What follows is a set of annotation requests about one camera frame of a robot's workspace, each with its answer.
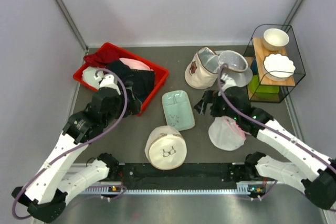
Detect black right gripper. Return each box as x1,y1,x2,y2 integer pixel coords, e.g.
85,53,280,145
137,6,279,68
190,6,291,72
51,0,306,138
193,90,239,121

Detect white mesh bra laundry bag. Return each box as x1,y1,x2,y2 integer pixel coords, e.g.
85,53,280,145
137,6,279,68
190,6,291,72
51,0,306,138
144,125,187,170

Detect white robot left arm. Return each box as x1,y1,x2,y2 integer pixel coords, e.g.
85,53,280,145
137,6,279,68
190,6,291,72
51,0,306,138
12,87,142,223

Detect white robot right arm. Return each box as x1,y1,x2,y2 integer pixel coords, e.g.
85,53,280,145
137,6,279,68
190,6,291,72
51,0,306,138
194,87,335,210

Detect cream bear laundry bag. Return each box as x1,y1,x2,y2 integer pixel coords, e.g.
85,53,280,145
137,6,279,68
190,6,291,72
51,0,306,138
184,47,219,90

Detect white pink-trimmed mesh bag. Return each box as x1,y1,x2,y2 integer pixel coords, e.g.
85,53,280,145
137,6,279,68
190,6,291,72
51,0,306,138
208,116,246,151

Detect light green ceramic tray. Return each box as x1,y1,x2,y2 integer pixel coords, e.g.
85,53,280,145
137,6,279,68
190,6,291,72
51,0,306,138
162,90,195,131

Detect dark blue garment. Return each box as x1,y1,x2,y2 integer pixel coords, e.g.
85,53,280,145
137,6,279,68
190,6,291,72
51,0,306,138
107,60,155,102

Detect pink garment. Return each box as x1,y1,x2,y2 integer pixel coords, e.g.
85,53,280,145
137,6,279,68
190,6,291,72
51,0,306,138
119,58,152,71

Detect red garment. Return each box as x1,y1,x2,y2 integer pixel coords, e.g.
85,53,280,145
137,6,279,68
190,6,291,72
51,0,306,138
83,49,120,68

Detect red plastic bin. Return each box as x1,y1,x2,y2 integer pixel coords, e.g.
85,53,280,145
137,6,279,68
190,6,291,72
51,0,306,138
73,42,169,116

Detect green container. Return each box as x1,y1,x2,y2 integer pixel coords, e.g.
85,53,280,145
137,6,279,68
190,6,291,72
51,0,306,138
248,75,279,102

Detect teal item behind rack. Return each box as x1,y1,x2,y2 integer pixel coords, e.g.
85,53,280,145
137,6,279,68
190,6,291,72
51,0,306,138
250,59,258,75

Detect wooden shelf board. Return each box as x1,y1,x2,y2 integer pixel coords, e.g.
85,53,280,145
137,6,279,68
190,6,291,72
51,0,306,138
253,38,296,87

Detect white scalloped bowl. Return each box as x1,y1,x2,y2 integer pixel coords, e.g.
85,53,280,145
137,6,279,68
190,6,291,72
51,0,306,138
262,54,296,82

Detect white round bowl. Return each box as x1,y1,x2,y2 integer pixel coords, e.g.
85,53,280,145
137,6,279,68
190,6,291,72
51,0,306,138
262,28,289,51

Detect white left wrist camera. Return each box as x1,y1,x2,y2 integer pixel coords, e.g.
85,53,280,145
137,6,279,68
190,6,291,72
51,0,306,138
94,71,121,94

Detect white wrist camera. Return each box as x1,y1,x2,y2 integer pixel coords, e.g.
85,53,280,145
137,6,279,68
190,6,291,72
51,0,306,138
94,71,121,94
221,72,245,91

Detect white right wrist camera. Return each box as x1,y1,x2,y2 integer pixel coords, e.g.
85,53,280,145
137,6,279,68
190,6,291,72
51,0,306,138
221,72,245,91

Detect black wire shelf rack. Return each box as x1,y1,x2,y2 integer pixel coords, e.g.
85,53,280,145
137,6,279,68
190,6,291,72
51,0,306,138
243,24,306,103

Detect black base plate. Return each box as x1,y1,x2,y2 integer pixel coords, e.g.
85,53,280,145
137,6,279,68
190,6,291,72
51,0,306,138
121,163,251,190

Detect grey slotted cable duct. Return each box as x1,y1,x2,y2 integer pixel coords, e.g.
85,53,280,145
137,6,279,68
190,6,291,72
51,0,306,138
80,183,272,197

